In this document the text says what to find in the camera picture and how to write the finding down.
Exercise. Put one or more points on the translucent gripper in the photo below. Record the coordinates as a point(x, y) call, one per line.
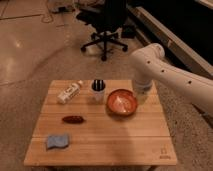
point(142, 97)

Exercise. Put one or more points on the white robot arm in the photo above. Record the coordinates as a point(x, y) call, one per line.
point(148, 65)

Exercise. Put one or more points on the orange bowl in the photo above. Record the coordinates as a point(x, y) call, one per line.
point(122, 102)

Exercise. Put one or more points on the white cup with black items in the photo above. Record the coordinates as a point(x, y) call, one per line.
point(98, 88)

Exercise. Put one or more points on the black box on floor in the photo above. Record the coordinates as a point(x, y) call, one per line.
point(128, 31)

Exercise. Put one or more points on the white plastic bottle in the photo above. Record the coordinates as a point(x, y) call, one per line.
point(72, 90)

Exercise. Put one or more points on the wooden table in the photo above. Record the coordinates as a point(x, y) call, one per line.
point(103, 139)

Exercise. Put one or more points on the black office chair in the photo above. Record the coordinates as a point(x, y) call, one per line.
point(106, 18)

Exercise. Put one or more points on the blue folded cloth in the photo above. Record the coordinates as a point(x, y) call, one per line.
point(57, 141)

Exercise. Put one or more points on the white device on floor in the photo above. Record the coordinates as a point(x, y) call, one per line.
point(55, 6)

